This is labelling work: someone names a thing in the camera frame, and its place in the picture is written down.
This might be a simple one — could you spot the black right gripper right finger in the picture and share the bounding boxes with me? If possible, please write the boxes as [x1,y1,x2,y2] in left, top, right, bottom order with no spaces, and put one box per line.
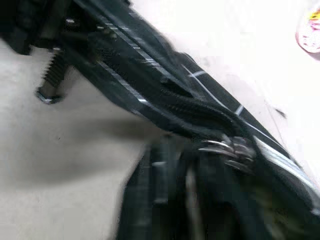
[224,174,320,240]

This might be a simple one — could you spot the finger of the ribbed black left gripper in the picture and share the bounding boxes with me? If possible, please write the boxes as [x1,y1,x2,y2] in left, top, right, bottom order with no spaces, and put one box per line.
[35,46,76,105]

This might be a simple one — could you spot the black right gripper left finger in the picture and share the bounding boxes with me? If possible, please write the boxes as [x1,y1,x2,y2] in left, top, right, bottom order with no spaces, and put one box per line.
[119,144,181,240]

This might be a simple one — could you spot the black grid pouch white lines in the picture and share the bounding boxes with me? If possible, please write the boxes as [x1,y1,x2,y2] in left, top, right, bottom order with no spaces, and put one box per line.
[58,0,320,240]

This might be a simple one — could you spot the pink printed round object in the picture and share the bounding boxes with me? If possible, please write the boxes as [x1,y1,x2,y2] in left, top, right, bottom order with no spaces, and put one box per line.
[294,4,320,55]

